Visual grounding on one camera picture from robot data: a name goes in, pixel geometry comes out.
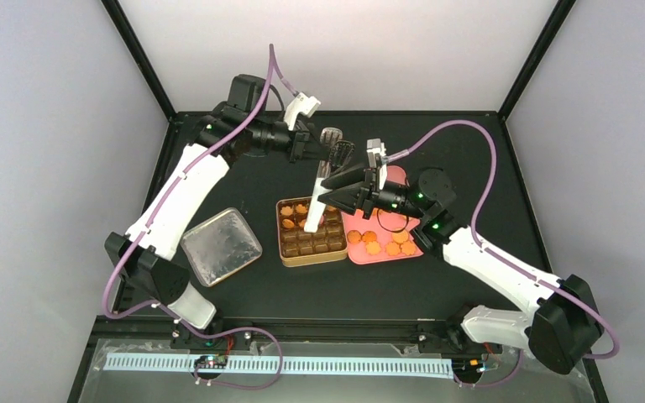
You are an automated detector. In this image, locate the silver tin lid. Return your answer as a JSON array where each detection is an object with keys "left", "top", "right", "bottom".
[{"left": 181, "top": 207, "right": 263, "bottom": 287}]

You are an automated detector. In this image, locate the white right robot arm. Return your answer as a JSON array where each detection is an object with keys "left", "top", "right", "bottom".
[{"left": 319, "top": 140, "right": 606, "bottom": 375}]

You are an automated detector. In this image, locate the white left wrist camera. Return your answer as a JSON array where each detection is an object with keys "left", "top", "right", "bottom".
[{"left": 283, "top": 92, "right": 321, "bottom": 131}]

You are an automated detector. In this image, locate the black enclosure frame post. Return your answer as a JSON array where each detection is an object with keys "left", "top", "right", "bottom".
[{"left": 101, "top": 0, "right": 176, "bottom": 121}]

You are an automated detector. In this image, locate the orange cookie second row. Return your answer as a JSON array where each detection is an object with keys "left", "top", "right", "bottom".
[{"left": 281, "top": 218, "right": 296, "bottom": 229}]

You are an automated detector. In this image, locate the light blue slotted cable duct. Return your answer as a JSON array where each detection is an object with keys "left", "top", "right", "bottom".
[{"left": 101, "top": 353, "right": 454, "bottom": 379}]

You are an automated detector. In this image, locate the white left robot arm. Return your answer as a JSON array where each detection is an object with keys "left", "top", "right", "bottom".
[{"left": 105, "top": 74, "right": 331, "bottom": 330}]

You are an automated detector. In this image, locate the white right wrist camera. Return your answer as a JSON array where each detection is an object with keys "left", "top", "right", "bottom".
[{"left": 366, "top": 139, "right": 388, "bottom": 191}]

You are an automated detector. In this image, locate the pink plastic tray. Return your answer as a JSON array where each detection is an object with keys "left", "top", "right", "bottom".
[{"left": 340, "top": 165, "right": 425, "bottom": 266}]

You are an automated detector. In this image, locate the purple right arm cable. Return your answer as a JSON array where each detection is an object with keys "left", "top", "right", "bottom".
[{"left": 383, "top": 119, "right": 621, "bottom": 388}]

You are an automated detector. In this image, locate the gold cookie tin box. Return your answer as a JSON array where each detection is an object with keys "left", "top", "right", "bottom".
[{"left": 275, "top": 197, "right": 348, "bottom": 268}]

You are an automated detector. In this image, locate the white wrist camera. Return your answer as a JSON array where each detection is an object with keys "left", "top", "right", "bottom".
[
  {"left": 366, "top": 139, "right": 388, "bottom": 191},
  {"left": 283, "top": 92, "right": 321, "bottom": 131}
]

